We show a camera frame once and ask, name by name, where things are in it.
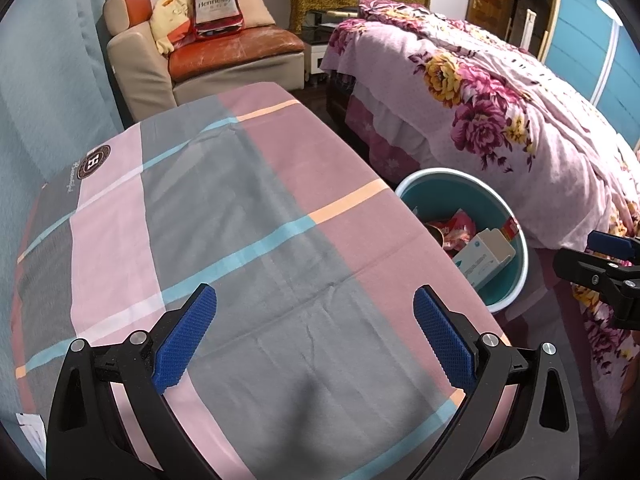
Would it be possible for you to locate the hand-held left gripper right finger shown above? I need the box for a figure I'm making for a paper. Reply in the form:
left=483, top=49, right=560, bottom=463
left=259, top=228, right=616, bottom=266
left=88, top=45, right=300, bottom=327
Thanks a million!
left=410, top=285, right=581, bottom=480

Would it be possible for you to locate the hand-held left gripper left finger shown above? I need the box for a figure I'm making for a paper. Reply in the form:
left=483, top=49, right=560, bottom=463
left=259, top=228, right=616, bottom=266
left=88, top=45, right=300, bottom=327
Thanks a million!
left=45, top=282, right=221, bottom=480

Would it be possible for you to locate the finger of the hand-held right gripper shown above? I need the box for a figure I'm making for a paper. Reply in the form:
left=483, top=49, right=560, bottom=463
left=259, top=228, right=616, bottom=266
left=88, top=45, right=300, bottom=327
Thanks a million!
left=586, top=230, right=640, bottom=265
left=552, top=247, right=640, bottom=331

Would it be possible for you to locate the light blue carton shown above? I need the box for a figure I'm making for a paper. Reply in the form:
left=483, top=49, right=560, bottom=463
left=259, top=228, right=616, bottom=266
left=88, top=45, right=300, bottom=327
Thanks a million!
left=451, top=228, right=517, bottom=291

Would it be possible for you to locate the red white packet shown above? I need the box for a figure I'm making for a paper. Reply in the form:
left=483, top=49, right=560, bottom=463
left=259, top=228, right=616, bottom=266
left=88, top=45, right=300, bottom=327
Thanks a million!
left=425, top=210, right=476, bottom=253

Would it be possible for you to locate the teal plastic bucket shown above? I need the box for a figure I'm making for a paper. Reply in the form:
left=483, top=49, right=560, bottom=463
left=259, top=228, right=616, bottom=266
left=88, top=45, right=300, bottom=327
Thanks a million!
left=395, top=167, right=529, bottom=313

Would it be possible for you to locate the checked pink grey tablecloth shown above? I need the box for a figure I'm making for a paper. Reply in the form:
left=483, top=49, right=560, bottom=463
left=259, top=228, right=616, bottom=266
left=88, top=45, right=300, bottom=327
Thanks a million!
left=12, top=81, right=506, bottom=480

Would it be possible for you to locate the white paper sheet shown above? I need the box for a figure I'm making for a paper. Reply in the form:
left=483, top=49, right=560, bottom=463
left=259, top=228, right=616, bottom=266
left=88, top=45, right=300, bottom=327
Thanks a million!
left=15, top=412, right=48, bottom=466

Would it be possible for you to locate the blue sliding wardrobe door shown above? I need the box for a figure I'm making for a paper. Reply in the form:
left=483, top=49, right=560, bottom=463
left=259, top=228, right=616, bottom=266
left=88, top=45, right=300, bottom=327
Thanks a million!
left=542, top=0, right=640, bottom=146

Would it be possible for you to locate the pink bed skirt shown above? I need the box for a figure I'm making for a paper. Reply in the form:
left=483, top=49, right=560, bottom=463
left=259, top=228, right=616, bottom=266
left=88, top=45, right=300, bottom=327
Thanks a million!
left=327, top=72, right=436, bottom=186

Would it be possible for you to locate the white leaning board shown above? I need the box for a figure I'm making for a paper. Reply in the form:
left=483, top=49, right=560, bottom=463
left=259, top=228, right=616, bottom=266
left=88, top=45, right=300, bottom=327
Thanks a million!
left=510, top=7, right=538, bottom=48

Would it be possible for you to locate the beige orange leather sofa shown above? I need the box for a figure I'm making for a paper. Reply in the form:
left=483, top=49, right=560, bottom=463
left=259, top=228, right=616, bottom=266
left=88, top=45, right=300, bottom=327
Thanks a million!
left=103, top=0, right=307, bottom=123

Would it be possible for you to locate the white side table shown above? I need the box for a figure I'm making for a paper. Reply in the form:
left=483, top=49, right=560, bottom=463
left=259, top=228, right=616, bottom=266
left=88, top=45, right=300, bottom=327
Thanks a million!
left=303, top=25, right=346, bottom=88

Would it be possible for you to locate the yellow orange pillow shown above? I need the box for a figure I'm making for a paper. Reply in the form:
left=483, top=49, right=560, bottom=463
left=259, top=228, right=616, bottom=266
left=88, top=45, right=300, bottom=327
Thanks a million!
left=150, top=0, right=193, bottom=56

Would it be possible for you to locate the red bottle-shaped pillow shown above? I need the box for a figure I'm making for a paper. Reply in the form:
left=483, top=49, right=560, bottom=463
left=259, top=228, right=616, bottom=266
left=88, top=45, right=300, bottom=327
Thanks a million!
left=191, top=0, right=244, bottom=41

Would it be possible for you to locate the beige cushion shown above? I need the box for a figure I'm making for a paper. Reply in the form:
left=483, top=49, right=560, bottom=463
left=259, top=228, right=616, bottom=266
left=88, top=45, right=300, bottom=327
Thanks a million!
left=239, top=0, right=277, bottom=28

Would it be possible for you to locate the black device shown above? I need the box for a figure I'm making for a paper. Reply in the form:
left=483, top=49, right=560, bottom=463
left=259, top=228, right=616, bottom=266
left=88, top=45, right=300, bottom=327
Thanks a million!
left=305, top=7, right=358, bottom=28

